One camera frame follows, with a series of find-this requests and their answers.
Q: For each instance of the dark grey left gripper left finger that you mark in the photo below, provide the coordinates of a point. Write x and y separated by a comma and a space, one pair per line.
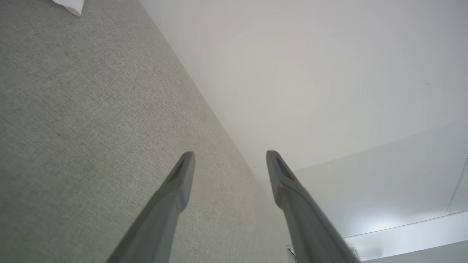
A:
157, 226

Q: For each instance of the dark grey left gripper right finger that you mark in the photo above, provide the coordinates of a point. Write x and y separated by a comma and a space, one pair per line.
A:
310, 233

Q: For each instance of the red and white basketball jersey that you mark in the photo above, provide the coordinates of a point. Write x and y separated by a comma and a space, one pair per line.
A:
71, 5

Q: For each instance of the white skirting board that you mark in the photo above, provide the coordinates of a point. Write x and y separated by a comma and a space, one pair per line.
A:
420, 233

